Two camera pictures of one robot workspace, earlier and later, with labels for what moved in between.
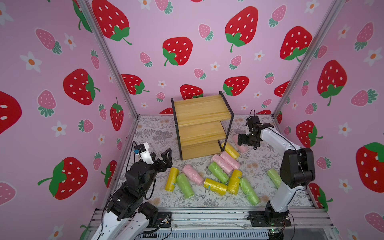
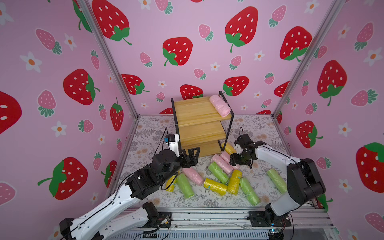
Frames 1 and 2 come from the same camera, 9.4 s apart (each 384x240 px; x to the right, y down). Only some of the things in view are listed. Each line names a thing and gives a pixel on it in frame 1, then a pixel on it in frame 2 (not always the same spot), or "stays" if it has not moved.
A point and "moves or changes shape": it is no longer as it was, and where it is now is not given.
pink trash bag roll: x=242 y=148 moves or changes shape
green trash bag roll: x=275 y=177 stays
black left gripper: x=161 y=168 → x=191 y=161
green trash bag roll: x=184 y=186 stays
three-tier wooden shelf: x=198 y=124 stays
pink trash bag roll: x=233 y=164 stays
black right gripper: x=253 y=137 → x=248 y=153
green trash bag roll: x=219 y=173 stays
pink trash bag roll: x=224 y=166 stays
